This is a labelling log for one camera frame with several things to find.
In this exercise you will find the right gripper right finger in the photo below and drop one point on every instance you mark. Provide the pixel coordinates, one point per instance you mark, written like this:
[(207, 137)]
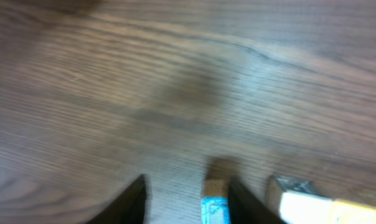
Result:
[(246, 208)]

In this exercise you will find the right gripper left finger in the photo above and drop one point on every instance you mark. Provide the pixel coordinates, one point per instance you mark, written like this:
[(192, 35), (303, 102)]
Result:
[(127, 208)]

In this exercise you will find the blue edged wooden block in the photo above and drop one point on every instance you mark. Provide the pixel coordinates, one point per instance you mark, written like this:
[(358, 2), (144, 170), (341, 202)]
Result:
[(214, 201)]

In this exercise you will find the beige picture wooden block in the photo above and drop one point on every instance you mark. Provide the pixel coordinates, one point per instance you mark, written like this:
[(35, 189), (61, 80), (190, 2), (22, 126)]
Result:
[(296, 201)]

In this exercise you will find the yellow top wooden block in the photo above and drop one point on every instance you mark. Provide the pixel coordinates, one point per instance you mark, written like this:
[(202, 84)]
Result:
[(347, 212)]

